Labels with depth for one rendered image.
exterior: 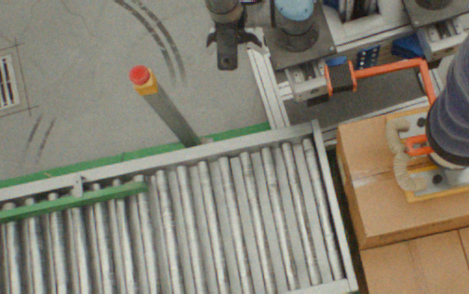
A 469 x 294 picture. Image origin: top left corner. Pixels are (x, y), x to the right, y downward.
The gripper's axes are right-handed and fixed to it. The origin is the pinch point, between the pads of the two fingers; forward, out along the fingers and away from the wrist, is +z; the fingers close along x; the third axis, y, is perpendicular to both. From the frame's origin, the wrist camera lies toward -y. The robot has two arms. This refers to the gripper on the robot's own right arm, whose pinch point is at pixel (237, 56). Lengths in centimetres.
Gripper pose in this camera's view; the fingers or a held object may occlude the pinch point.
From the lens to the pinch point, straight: 151.6
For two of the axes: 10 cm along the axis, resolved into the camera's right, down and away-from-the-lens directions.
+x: -10.0, 0.0, 0.4
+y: 0.2, -9.7, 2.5
